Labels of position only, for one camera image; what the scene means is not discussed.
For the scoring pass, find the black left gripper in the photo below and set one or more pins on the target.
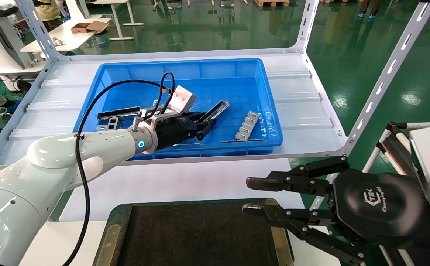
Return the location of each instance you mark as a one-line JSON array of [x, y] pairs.
[[176, 131]]

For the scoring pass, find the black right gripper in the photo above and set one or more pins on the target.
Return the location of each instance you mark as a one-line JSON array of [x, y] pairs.
[[377, 203]]

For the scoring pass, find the slotted metal channel part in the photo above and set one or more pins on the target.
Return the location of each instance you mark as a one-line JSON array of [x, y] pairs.
[[218, 108]]

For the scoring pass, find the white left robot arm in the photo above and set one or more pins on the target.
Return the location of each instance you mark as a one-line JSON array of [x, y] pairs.
[[34, 177]]

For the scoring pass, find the long dark channel part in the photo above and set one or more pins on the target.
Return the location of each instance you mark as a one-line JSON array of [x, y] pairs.
[[120, 112]]

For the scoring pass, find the dark ladder-shaped metal part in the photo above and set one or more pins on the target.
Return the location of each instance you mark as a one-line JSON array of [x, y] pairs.
[[114, 123]]

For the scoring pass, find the silver flat slotted part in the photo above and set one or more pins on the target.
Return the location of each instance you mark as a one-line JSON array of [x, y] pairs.
[[101, 128]]

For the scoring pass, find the black container tray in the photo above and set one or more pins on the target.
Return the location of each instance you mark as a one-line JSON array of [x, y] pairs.
[[200, 236]]

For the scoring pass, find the blue plastic bin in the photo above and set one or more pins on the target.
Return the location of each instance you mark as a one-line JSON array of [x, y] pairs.
[[218, 85]]

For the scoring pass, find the thin dark metal strip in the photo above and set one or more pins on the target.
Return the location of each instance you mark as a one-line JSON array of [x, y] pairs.
[[244, 140]]

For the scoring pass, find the white slotted metal shelf rack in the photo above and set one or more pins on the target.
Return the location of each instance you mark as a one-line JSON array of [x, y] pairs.
[[303, 111]]

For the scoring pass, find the wooden pallet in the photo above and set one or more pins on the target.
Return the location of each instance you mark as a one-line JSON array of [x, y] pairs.
[[270, 3]]

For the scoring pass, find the white table with metal legs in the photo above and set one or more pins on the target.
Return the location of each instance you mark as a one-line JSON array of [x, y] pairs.
[[115, 14]]

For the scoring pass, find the flat open cardboard box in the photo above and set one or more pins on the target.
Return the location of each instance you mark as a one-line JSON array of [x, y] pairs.
[[89, 26]]

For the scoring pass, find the white table with box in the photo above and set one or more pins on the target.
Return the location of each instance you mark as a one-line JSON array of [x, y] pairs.
[[67, 40]]

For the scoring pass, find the person in yellow coat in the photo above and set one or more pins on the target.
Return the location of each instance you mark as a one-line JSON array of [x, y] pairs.
[[47, 11]]

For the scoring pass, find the person with blue shoe covers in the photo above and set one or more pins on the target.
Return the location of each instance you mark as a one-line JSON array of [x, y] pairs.
[[372, 16]]

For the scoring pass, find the white machine column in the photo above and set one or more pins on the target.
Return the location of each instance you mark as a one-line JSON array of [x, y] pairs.
[[0, 40]]

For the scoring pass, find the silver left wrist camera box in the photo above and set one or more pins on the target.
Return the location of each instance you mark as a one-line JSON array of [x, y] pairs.
[[181, 98]]

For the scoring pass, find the silver slotted bracket part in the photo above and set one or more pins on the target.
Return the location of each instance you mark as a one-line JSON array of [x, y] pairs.
[[248, 125]]

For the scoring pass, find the pipe-frame cart with black shelves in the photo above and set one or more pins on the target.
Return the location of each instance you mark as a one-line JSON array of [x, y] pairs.
[[394, 130]]

